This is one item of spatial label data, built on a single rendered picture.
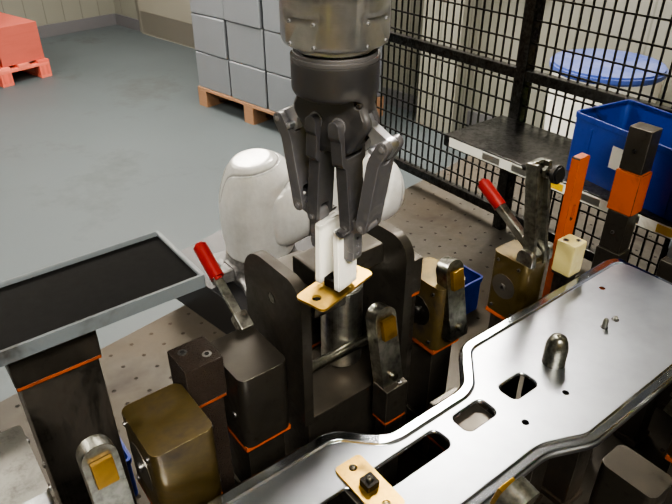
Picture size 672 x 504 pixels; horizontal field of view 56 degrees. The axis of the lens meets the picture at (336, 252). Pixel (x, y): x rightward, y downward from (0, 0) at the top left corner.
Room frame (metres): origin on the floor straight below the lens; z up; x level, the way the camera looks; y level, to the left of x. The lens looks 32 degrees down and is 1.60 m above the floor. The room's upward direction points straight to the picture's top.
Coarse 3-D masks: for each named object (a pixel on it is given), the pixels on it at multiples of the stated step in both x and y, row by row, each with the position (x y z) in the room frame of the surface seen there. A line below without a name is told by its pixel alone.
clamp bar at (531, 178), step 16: (544, 160) 0.88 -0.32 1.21; (528, 176) 0.86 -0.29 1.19; (544, 176) 0.85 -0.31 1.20; (560, 176) 0.84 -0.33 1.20; (528, 192) 0.86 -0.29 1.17; (544, 192) 0.87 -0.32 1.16; (528, 208) 0.86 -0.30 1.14; (544, 208) 0.87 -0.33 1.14; (528, 224) 0.85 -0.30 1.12; (544, 224) 0.86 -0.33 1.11; (528, 240) 0.85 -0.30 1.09; (544, 240) 0.86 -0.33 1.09; (544, 256) 0.85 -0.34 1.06
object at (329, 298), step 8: (360, 272) 0.55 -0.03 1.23; (368, 272) 0.55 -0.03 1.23; (328, 280) 0.53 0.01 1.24; (360, 280) 0.54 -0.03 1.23; (312, 288) 0.52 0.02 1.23; (320, 288) 0.52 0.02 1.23; (328, 288) 0.52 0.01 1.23; (344, 288) 0.52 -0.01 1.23; (352, 288) 0.52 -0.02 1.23; (304, 296) 0.51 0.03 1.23; (312, 296) 0.51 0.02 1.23; (320, 296) 0.51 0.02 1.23; (328, 296) 0.51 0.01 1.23; (336, 296) 0.51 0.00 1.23; (344, 296) 0.51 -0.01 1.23; (312, 304) 0.50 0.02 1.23; (320, 304) 0.50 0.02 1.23; (328, 304) 0.50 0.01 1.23
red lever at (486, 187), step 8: (480, 184) 0.94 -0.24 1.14; (488, 184) 0.94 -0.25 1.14; (488, 192) 0.93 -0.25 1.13; (496, 192) 0.93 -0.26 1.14; (488, 200) 0.93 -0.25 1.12; (496, 200) 0.92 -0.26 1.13; (504, 200) 0.92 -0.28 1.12; (496, 208) 0.91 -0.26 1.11; (504, 208) 0.91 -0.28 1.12; (504, 216) 0.90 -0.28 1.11; (512, 216) 0.90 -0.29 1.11; (512, 224) 0.89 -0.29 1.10; (520, 224) 0.89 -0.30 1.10; (512, 232) 0.89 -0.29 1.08; (520, 232) 0.88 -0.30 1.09; (520, 240) 0.87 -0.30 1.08; (536, 256) 0.85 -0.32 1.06
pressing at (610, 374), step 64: (512, 320) 0.76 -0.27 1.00; (576, 320) 0.76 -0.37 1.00; (640, 320) 0.76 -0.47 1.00; (576, 384) 0.62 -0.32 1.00; (640, 384) 0.62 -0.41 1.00; (320, 448) 0.51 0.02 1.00; (384, 448) 0.51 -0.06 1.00; (448, 448) 0.51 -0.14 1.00; (512, 448) 0.51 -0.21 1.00; (576, 448) 0.52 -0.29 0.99
